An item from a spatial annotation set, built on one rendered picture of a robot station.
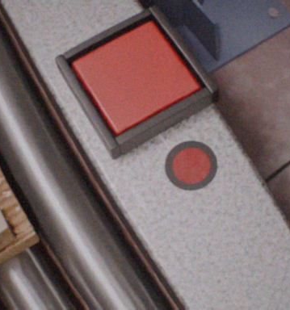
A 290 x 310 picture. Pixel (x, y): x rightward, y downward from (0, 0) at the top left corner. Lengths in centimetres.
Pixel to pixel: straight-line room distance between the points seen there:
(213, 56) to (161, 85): 103
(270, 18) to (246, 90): 16
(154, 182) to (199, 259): 6
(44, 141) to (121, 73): 6
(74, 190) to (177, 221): 6
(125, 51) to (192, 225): 12
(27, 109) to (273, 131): 101
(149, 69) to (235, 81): 103
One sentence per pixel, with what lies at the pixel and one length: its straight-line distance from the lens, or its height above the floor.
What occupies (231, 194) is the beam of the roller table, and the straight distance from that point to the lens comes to 58.
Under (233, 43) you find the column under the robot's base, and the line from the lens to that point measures 164.
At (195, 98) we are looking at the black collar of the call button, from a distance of 58.
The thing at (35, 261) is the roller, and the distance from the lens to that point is 58.
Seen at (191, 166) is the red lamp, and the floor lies 92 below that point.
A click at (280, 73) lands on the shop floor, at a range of 164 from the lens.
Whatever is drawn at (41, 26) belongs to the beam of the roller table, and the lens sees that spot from 64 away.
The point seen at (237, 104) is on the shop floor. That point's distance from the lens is 160.
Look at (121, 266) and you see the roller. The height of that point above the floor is 92.
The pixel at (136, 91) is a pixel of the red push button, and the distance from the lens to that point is 59.
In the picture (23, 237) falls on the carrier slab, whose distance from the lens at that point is 56.
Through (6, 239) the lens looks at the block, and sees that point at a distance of 55.
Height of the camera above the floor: 146
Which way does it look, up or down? 68 degrees down
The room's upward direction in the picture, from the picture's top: 12 degrees counter-clockwise
